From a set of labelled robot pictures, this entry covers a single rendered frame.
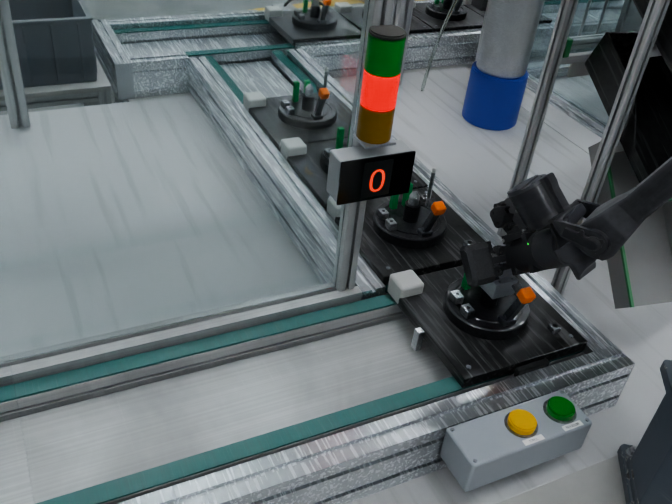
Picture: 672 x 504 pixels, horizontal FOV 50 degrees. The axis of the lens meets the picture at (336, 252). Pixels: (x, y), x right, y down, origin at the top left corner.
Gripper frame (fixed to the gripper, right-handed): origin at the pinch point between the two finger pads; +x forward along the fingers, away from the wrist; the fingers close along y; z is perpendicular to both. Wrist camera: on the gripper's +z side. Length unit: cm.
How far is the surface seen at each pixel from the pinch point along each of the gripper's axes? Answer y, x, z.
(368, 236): 9.1, 25.4, 8.9
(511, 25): -55, 50, 56
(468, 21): -80, 100, 77
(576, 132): -80, 63, 28
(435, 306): 7.5, 9.7, -5.6
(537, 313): -8.2, 4.4, -10.5
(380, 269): 11.6, 18.3, 2.4
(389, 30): 18.8, -14.8, 32.5
